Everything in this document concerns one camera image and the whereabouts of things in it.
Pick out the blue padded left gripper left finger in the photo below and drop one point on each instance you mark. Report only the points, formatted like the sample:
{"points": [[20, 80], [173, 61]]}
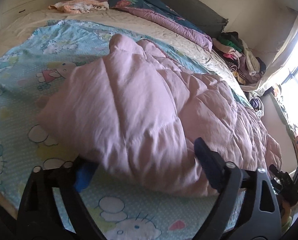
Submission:
{"points": [[84, 176]]}

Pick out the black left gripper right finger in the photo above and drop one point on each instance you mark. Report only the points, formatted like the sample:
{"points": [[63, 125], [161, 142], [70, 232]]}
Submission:
{"points": [[212, 163]]}

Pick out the pink quilted jacket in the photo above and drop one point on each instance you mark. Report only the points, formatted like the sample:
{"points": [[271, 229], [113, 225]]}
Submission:
{"points": [[137, 113]]}

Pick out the clothes on window sill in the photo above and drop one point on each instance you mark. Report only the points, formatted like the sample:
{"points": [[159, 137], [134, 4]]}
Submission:
{"points": [[291, 127]]}

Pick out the floral bag of clothes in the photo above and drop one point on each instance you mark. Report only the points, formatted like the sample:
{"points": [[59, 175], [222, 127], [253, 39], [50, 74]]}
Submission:
{"points": [[256, 103]]}

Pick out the pile of mixed clothes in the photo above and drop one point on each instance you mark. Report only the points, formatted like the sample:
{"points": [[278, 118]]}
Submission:
{"points": [[238, 57]]}

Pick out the green fleece garment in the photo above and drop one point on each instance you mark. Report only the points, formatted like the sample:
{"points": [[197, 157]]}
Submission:
{"points": [[286, 218]]}

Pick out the bed with beige sheet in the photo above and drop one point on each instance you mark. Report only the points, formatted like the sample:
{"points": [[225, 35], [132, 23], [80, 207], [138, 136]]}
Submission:
{"points": [[114, 22]]}

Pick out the light blue cartoon blanket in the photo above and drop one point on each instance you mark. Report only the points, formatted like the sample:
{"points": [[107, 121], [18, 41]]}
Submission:
{"points": [[132, 106]]}

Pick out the dark grey headboard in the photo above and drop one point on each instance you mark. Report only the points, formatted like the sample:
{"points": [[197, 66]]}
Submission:
{"points": [[200, 15]]}

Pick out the peach white small cloth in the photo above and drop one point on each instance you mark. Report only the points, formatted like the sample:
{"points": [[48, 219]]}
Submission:
{"points": [[79, 6]]}

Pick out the beige curtain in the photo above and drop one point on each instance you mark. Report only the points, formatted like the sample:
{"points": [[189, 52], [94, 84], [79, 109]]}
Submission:
{"points": [[279, 62]]}

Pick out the dark floral purple quilt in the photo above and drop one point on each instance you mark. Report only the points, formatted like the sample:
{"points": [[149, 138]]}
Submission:
{"points": [[158, 12]]}

